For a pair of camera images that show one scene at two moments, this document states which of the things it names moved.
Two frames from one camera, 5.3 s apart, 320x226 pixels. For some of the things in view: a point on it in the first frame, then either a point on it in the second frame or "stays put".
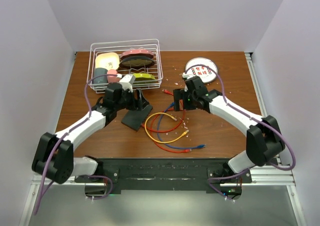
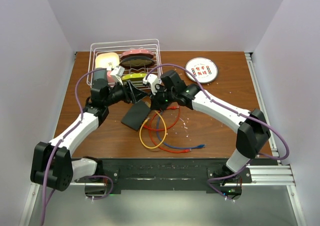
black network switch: [134, 119] stays put
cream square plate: [109, 60] stays put
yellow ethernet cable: [183, 134] to [148, 105]
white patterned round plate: [204, 67] stays put
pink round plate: [141, 52] stays put
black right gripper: [180, 94] to [156, 104]
